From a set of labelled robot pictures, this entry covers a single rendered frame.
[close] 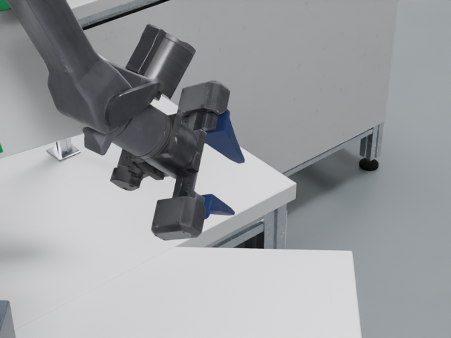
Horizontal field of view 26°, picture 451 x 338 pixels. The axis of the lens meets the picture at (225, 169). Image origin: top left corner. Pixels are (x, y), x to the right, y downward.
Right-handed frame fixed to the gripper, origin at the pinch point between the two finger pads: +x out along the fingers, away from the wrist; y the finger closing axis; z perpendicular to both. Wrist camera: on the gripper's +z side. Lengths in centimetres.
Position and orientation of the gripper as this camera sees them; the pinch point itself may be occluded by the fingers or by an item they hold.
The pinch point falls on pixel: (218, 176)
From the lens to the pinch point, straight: 114.6
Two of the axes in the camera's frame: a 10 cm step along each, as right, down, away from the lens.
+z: -7.5, 1.2, 6.5
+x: 6.4, 4.0, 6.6
